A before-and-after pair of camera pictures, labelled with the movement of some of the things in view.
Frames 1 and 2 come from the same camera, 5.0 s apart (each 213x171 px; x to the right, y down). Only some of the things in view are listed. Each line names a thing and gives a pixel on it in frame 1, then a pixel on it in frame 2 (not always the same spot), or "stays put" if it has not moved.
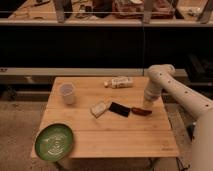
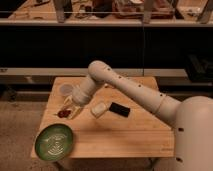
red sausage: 139,111 -> 63,113
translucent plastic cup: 68,92 stays put
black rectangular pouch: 119,108 stays put
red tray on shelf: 133,9 stays put
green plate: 53,142 stays put
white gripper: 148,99 -> 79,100
